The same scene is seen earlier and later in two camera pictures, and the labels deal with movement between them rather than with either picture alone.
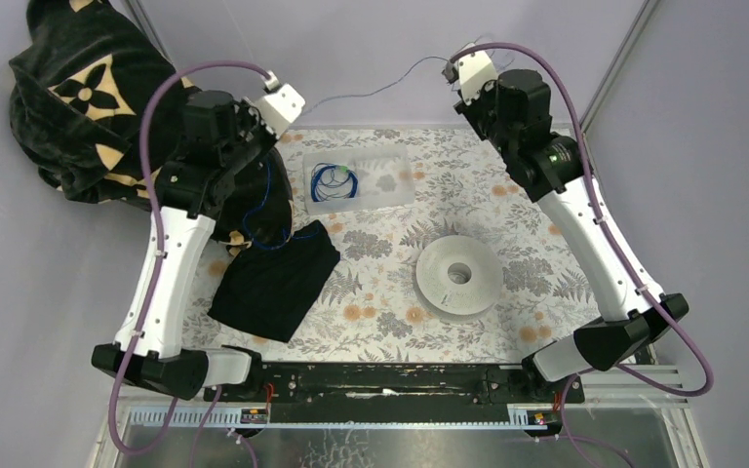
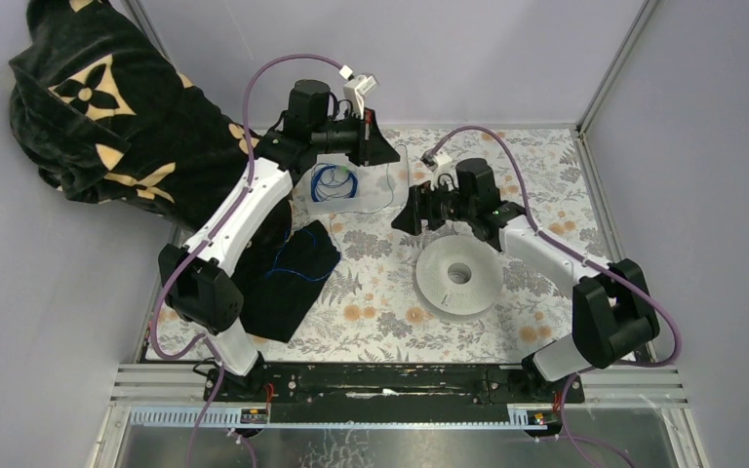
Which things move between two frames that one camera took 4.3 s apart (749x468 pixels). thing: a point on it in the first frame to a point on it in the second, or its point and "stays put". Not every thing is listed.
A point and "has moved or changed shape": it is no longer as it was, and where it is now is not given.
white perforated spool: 457,277 stays put
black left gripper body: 252,138 to 345,136
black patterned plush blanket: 76,94 stays put
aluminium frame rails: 656,396 stays put
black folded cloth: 267,292 stays put
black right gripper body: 479,115 to 441,205
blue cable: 329,181 has moved or changed shape
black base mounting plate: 395,393 stays put
